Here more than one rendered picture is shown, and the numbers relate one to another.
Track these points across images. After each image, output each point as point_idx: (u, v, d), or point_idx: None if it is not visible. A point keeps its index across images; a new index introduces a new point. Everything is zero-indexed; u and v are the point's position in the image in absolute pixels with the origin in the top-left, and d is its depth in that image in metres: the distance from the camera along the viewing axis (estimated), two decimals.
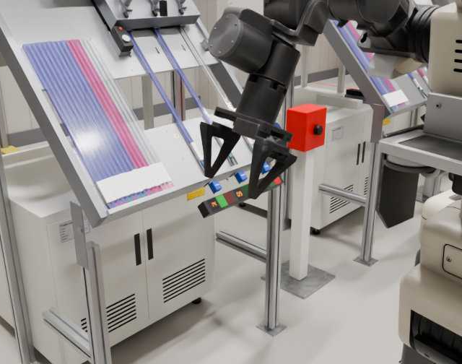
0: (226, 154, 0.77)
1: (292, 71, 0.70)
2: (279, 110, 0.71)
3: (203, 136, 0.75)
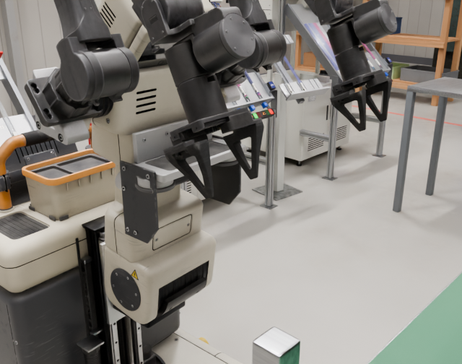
0: (190, 172, 0.70)
1: None
2: None
3: (205, 156, 0.66)
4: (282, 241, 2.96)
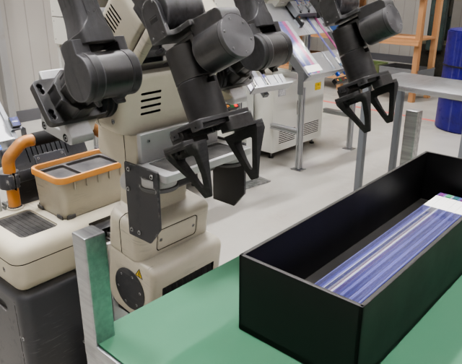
0: (190, 172, 0.70)
1: None
2: None
3: (203, 155, 0.67)
4: (245, 226, 3.15)
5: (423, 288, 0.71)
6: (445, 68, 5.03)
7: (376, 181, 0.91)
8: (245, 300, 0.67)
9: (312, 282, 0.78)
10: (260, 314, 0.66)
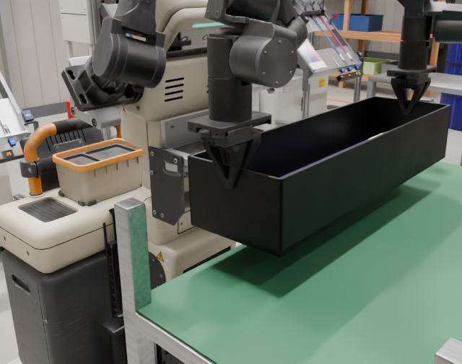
0: (219, 158, 0.72)
1: None
2: None
3: (240, 157, 0.68)
4: None
5: (350, 188, 0.82)
6: (448, 66, 5.07)
7: (322, 115, 1.02)
8: (195, 196, 0.78)
9: None
10: (206, 206, 0.77)
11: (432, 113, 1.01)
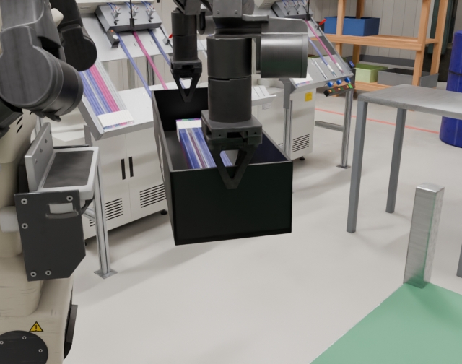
0: (218, 162, 0.71)
1: None
2: None
3: (253, 152, 0.70)
4: (216, 269, 2.65)
5: None
6: (451, 76, 4.52)
7: (155, 113, 1.04)
8: (181, 213, 0.73)
9: None
10: (199, 217, 0.73)
11: None
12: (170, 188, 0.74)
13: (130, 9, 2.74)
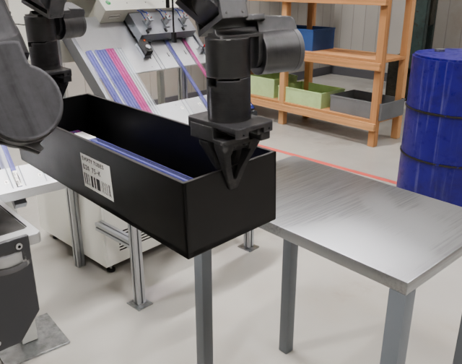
0: (222, 164, 0.70)
1: None
2: None
3: (251, 149, 0.72)
4: None
5: (195, 165, 0.92)
6: (408, 113, 3.30)
7: (57, 131, 0.92)
8: (193, 224, 0.70)
9: None
10: (208, 224, 0.71)
11: (105, 100, 1.11)
12: (172, 202, 0.70)
13: None
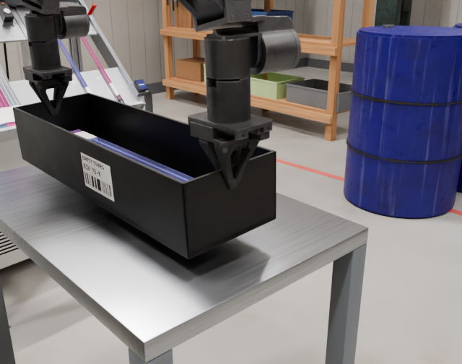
0: (222, 164, 0.70)
1: None
2: (208, 99, 0.69)
3: (251, 149, 0.72)
4: None
5: (195, 164, 0.92)
6: (353, 99, 2.85)
7: (58, 131, 0.92)
8: (193, 224, 0.70)
9: None
10: (208, 224, 0.72)
11: (105, 100, 1.11)
12: (172, 202, 0.70)
13: None
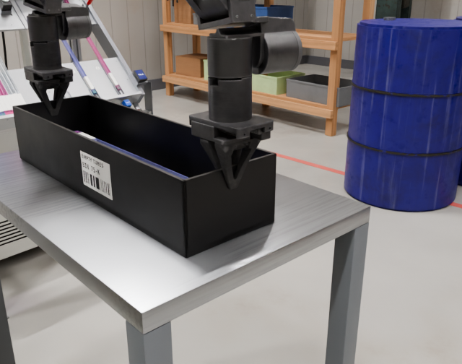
0: (223, 164, 0.70)
1: None
2: None
3: (252, 149, 0.72)
4: None
5: (194, 167, 0.92)
6: (354, 92, 2.84)
7: (58, 129, 0.92)
8: (193, 222, 0.69)
9: None
10: (206, 223, 0.71)
11: (105, 102, 1.11)
12: (172, 200, 0.69)
13: None
